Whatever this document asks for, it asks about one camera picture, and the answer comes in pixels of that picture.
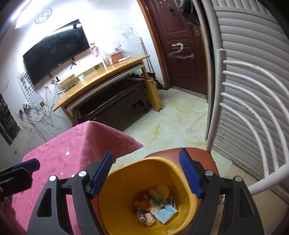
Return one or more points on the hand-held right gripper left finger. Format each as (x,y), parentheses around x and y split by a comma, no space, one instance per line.
(100,176)

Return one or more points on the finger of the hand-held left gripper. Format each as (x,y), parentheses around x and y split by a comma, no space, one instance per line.
(26,165)

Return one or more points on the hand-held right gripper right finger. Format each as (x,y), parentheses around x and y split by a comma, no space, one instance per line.
(189,174)

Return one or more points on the yellow plastic bin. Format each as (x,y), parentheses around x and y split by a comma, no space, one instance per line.
(126,180)

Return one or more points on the yellow round lid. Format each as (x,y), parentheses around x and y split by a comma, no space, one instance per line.
(162,189)

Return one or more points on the green white packet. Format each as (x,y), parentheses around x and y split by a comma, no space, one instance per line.
(157,197)

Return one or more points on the white tissue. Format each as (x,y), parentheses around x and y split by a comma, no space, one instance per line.
(149,218)
(154,209)

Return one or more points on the orange round item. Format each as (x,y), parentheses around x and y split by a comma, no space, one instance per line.
(144,204)

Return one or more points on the clear plastic wrapper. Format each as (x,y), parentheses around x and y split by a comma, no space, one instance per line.
(140,214)

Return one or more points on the pink star tablecloth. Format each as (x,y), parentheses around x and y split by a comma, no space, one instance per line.
(67,146)

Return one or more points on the red green card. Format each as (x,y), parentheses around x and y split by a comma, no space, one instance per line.
(42,104)

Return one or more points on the eye chart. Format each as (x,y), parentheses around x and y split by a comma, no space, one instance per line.
(28,90)

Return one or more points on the white chair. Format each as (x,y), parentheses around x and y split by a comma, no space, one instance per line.
(216,90)

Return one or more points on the wooden desk riser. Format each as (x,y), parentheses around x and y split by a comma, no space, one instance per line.
(66,79)

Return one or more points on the wooden desk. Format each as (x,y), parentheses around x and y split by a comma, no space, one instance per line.
(101,79)

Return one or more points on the dark red door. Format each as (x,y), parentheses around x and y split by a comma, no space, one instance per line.
(180,67)

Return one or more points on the black television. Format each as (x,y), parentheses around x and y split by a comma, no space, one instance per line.
(56,52)

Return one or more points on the orange storage box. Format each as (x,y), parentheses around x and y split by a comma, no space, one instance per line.
(117,57)

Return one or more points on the white cloth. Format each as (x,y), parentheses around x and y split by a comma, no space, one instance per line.
(125,58)

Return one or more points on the clear plastic container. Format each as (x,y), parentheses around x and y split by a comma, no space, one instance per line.
(107,54)

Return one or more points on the black webcam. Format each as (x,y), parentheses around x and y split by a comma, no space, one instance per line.
(77,25)

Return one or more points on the dark wall poster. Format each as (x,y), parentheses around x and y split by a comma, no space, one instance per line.
(8,122)

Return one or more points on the wall socket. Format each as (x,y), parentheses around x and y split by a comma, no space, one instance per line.
(20,114)

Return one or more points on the pink wall holder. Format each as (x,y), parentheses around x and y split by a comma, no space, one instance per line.
(94,50)

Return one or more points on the white wall clock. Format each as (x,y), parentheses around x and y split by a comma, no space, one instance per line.
(43,15)

